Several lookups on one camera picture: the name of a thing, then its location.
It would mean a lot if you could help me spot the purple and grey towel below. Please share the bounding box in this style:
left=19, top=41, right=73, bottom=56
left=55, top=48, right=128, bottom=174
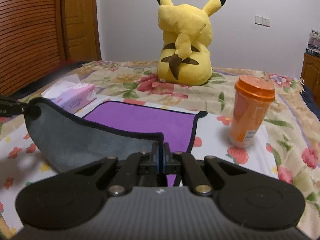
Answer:
left=24, top=98, right=207, bottom=196

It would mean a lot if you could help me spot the white fruit print cloth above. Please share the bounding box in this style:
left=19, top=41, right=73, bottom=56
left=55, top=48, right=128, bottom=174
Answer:
left=1, top=95, right=278, bottom=234

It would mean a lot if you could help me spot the purple tissue box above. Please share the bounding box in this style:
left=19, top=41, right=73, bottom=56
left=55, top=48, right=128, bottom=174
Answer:
left=41, top=74, right=97, bottom=114

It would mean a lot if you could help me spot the wooden slatted headboard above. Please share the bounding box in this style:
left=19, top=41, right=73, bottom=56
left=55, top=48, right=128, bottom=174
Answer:
left=0, top=0, right=102, bottom=97

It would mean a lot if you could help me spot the yellow Pikachu plush toy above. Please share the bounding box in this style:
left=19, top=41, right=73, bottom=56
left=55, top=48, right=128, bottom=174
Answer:
left=157, top=0, right=227, bottom=86

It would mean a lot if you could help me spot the orange lidded cup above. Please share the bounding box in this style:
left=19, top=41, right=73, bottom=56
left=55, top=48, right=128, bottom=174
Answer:
left=229, top=75, right=276, bottom=148

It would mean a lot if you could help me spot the dark blue mattress edge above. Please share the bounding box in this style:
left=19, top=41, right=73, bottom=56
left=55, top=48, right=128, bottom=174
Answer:
left=299, top=80, right=320, bottom=120

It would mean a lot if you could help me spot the wooden sideboard cabinet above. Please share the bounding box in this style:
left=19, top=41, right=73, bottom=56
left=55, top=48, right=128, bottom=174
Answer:
left=301, top=53, right=320, bottom=105

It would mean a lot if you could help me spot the clutter pile on cabinet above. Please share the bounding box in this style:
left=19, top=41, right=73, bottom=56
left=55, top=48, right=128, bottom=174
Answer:
left=306, top=30, right=320, bottom=57

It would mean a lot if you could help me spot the white wall switch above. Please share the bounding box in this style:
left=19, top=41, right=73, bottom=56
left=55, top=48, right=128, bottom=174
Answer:
left=255, top=15, right=270, bottom=28

